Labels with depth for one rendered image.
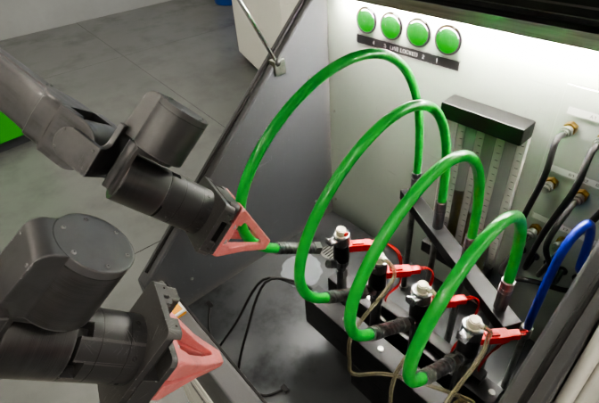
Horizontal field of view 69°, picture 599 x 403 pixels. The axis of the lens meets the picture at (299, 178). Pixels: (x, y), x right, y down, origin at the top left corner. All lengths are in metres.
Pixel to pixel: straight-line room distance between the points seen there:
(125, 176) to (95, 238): 0.16
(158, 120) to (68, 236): 0.19
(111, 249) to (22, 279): 0.06
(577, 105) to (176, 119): 0.55
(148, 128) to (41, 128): 0.13
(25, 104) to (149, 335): 0.31
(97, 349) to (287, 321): 0.66
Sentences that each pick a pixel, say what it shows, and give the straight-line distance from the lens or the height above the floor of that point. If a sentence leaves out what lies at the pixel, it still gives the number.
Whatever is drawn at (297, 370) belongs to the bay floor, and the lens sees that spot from 0.94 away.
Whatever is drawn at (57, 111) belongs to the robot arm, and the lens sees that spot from 0.54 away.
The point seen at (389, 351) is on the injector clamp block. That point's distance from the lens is 0.78.
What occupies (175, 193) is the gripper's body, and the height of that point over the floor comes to 1.35.
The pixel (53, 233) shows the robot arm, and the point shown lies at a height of 1.46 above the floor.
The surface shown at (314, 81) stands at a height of 1.42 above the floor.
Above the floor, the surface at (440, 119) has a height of 1.34.
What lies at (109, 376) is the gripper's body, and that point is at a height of 1.33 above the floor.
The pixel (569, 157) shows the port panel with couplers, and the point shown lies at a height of 1.25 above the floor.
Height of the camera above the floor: 1.64
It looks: 36 degrees down
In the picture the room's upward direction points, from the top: 5 degrees counter-clockwise
